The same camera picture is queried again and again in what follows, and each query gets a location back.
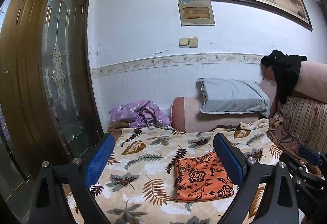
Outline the orange black floral garment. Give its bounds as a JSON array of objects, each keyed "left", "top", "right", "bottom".
[{"left": 174, "top": 151, "right": 234, "bottom": 202}]

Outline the striped sofa back cushion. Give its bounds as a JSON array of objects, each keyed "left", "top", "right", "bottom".
[{"left": 268, "top": 97, "right": 326, "bottom": 165}]

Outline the cream leaf-pattern fleece blanket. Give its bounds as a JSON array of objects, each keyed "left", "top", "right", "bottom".
[{"left": 90, "top": 121, "right": 282, "bottom": 223}]

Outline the brown wooden glass door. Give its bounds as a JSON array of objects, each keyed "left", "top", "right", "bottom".
[{"left": 1, "top": 0, "right": 103, "bottom": 205}]

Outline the purple floral crumpled cloth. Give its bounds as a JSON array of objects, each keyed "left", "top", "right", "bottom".
[{"left": 110, "top": 100, "right": 171, "bottom": 128}]

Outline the black garment on sofa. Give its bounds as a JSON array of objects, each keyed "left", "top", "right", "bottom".
[{"left": 261, "top": 50, "right": 307, "bottom": 104}]

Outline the grey pillow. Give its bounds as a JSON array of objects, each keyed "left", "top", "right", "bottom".
[{"left": 197, "top": 78, "right": 270, "bottom": 118}]

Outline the beige left wall switch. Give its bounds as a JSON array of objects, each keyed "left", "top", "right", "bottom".
[{"left": 178, "top": 38, "right": 188, "bottom": 47}]

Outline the beige wall switch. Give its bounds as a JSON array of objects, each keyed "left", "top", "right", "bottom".
[
  {"left": 188, "top": 37, "right": 198, "bottom": 47},
  {"left": 178, "top": 38, "right": 188, "bottom": 47}
]

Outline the beige right wall switch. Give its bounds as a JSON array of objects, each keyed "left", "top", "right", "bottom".
[{"left": 188, "top": 37, "right": 198, "bottom": 47}]

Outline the small framed wall plaque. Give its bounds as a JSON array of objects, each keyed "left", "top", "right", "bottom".
[{"left": 177, "top": 0, "right": 215, "bottom": 26}]

